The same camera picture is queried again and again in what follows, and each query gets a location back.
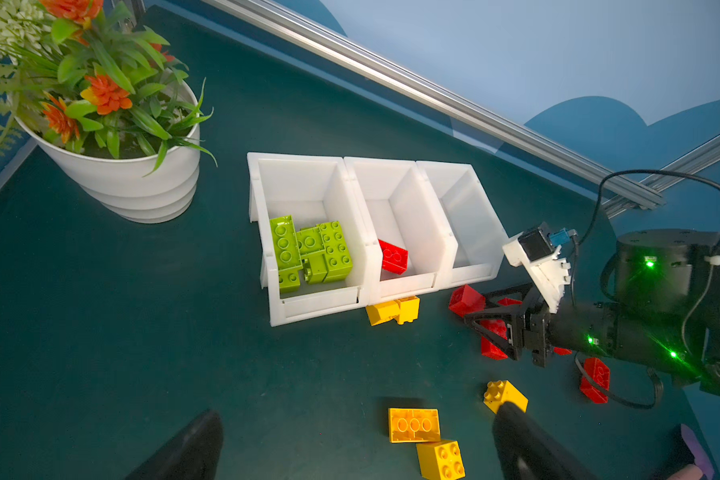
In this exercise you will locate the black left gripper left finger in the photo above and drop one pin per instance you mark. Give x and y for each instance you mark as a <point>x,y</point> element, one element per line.
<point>192,453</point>

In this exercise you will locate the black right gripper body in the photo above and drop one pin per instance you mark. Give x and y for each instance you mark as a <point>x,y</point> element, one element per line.
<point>645,333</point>

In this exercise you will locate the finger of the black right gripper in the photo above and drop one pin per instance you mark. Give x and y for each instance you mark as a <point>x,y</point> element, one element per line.
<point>514,315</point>
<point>496,339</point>

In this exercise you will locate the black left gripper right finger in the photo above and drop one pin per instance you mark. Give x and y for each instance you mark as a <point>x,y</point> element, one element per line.
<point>526,451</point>

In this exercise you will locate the small red lego cube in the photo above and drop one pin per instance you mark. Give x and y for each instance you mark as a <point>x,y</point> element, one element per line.
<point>466,300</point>

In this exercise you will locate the green lego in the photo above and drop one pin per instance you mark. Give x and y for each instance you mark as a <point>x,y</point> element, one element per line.
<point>317,255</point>

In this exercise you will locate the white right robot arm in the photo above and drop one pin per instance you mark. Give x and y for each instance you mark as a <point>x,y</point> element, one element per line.
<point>668,265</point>

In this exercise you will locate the yellow tall lego brick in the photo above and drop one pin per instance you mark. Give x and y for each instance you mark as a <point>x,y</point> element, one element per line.
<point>503,392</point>

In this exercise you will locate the small yellow lego front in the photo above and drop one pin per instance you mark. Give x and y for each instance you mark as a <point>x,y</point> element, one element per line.
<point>441,460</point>

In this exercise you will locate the purple pink toy shovel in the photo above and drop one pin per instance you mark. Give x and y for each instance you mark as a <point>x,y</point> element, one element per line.
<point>696,463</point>

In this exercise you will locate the yellow lego pair by bin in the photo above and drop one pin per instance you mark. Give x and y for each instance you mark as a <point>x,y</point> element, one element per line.
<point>402,311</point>

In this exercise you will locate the orange lego brick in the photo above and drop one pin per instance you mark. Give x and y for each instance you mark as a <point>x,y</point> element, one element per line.
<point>413,425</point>

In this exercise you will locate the white three-compartment bin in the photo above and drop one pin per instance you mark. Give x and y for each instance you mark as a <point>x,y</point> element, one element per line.
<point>438,211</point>

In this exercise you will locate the potted artificial flower plant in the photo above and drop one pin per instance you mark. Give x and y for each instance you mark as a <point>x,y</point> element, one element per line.
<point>110,105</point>

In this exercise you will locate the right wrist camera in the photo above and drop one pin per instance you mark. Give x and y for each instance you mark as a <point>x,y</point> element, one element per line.
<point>534,250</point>

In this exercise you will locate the aluminium right frame post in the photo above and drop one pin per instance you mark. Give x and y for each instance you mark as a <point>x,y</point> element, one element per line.
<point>693,162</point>

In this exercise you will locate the aluminium back frame rail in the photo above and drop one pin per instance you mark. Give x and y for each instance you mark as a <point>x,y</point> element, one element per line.
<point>329,45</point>

